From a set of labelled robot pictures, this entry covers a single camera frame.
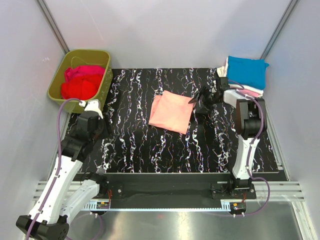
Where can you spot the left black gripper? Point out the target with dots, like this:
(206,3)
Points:
(101,121)

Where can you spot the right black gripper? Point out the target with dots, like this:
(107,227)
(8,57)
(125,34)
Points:
(204,92)

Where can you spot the salmon pink t shirt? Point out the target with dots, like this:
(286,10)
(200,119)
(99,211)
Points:
(171,112)

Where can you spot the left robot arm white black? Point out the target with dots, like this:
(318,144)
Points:
(51,216)

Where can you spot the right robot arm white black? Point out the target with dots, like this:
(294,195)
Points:
(250,123)

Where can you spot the red t shirt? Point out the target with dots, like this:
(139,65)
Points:
(81,87)

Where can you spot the cream folded t shirt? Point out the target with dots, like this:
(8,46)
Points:
(222,71)

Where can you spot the olive green plastic bin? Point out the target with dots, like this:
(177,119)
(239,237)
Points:
(76,58)

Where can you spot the light pink folded t shirt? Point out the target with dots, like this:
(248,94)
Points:
(250,93)

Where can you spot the magenta t shirt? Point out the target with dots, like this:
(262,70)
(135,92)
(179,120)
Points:
(83,70)

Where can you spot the white folded t shirt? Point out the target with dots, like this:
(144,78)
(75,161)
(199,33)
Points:
(252,88)

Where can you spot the left small controller board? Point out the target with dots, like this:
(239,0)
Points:
(103,204)

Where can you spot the small controller board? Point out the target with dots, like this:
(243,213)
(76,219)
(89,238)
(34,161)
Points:
(103,204)
(238,206)

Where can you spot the right small controller board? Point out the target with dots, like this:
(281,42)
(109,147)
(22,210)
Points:
(238,206)

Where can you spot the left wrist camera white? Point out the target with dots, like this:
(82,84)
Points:
(92,105)

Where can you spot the white slotted cable duct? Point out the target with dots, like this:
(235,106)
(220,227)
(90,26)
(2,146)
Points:
(190,205)

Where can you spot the right corner aluminium post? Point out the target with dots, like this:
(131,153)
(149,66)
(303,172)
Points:
(289,10)

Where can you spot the corner aluminium post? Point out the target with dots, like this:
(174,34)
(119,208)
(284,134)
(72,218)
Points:
(53,25)
(289,10)

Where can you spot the left corner aluminium post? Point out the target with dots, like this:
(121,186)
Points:
(53,25)

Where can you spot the aluminium frame rail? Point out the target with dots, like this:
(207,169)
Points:
(277,190)

